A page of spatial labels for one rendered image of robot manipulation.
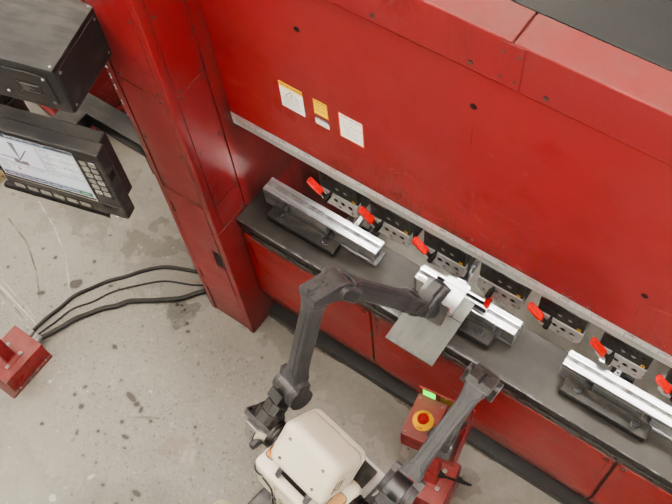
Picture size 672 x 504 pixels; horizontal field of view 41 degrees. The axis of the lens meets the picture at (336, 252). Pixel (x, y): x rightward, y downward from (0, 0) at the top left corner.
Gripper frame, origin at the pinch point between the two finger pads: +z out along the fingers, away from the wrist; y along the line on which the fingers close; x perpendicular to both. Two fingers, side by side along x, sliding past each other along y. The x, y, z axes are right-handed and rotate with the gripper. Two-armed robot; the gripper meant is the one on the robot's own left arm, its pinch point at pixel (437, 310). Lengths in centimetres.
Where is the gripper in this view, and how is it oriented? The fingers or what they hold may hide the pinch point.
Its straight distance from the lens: 295.6
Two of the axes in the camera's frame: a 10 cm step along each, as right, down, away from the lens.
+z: 3.4, 1.0, 9.4
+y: -8.0, -4.8, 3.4
